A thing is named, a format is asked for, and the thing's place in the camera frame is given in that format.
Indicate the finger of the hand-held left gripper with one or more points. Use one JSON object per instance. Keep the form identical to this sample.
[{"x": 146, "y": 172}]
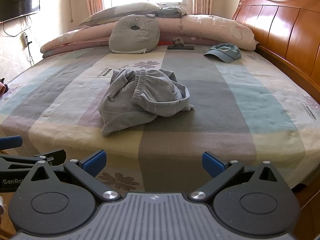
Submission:
[
  {"x": 30, "y": 160},
  {"x": 11, "y": 142}
]

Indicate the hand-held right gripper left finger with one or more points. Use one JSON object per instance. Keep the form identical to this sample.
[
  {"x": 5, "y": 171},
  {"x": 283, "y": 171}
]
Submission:
[{"x": 96, "y": 162}]

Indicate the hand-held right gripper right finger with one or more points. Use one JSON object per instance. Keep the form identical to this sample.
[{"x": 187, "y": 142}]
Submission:
[{"x": 211, "y": 164}]

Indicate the grey printed pants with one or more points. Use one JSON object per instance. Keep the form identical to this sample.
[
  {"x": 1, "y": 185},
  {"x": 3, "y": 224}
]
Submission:
[{"x": 140, "y": 100}]

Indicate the pink cloth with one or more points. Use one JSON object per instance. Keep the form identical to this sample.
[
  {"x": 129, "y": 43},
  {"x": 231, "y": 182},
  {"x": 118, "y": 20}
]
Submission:
[{"x": 2, "y": 90}]

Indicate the dark cloth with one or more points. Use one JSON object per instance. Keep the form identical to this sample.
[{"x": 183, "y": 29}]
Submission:
[{"x": 5, "y": 85}]

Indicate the white power strip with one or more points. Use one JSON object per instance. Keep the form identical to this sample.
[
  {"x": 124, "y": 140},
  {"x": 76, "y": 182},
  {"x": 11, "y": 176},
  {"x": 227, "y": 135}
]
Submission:
[{"x": 25, "y": 40}]

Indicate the blue cap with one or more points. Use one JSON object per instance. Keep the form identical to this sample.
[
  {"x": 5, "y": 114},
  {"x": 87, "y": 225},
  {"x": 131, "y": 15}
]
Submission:
[{"x": 225, "y": 54}]

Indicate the black phone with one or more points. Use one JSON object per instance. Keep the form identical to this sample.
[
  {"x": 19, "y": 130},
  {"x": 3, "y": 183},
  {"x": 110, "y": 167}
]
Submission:
[{"x": 186, "y": 47}]

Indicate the red cloth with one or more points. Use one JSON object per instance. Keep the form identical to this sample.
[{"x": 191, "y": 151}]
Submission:
[{"x": 163, "y": 43}]

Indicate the grey cat face cushion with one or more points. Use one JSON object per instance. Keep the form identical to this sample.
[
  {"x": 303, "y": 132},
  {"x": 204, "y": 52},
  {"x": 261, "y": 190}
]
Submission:
[{"x": 135, "y": 37}]

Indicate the pink floral quilt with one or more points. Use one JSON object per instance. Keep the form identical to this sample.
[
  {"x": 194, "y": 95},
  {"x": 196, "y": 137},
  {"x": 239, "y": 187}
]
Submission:
[{"x": 212, "y": 27}]

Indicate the black television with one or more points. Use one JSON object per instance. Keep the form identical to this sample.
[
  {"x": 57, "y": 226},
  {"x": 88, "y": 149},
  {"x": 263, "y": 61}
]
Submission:
[{"x": 17, "y": 3}]

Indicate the wooden headboard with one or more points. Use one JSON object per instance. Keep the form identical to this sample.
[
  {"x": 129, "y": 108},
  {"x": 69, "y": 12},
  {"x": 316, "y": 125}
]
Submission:
[{"x": 282, "y": 30}]

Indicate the grey patterned pillow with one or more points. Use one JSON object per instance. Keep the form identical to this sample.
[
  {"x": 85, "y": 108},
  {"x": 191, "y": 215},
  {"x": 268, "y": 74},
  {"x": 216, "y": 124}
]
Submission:
[{"x": 120, "y": 11}]

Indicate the folded grey blue cloth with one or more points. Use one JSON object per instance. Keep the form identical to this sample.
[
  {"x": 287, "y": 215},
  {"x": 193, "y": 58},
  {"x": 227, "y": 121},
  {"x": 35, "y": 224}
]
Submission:
[{"x": 173, "y": 11}]

